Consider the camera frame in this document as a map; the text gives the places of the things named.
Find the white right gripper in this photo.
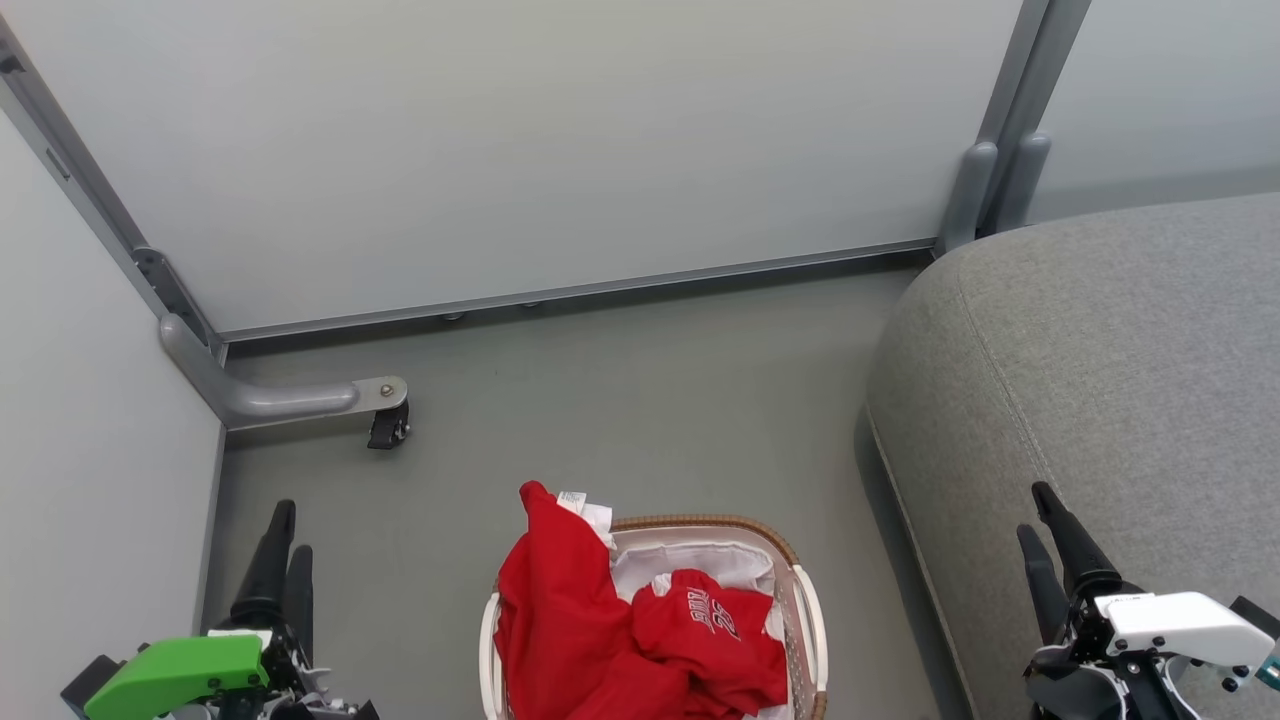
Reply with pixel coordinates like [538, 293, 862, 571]
[1017, 482, 1280, 720]

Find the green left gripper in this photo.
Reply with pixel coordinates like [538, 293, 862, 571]
[62, 500, 379, 720]

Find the red garment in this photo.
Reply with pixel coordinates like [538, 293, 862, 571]
[493, 481, 791, 720]

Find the grey fabric sofa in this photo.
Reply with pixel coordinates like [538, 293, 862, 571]
[864, 192, 1280, 720]

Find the grey tubular partition foot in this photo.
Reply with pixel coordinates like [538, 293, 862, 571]
[158, 313, 409, 432]

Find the black caster wheel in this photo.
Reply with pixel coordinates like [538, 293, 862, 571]
[366, 398, 413, 451]

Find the white wicker-rimmed laundry basket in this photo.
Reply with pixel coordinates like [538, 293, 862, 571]
[478, 515, 830, 720]

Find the white fabric basket liner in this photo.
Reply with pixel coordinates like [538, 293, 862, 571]
[608, 540, 793, 720]

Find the grey short partition foot tube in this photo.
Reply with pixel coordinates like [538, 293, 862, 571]
[938, 141, 1000, 254]
[995, 132, 1052, 234]

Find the grey metal partition rail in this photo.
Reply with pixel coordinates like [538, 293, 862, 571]
[215, 238, 941, 347]

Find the grey metal partition post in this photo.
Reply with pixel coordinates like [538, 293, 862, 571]
[0, 15, 227, 363]

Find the grey double partition post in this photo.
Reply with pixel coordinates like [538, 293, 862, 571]
[975, 0, 1094, 236]

